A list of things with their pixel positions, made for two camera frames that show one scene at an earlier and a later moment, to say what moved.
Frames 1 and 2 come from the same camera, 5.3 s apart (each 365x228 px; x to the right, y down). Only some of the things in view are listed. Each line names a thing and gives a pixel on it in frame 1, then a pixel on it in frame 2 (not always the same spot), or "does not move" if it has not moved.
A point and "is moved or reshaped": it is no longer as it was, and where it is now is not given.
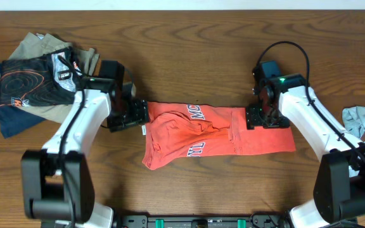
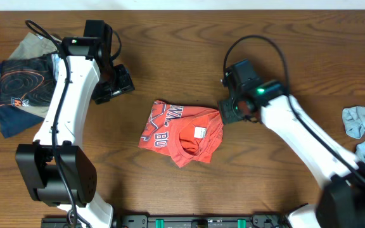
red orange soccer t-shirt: x=175 y=130 is moved or reshaped
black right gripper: x=253 y=119 -> x=226 y=112
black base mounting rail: x=203 y=221 does not move
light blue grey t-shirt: x=363 y=123 does not move
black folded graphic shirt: x=51 y=79 does not move
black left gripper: x=141 y=114 -> x=127 y=85
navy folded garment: x=12 y=120 does not move
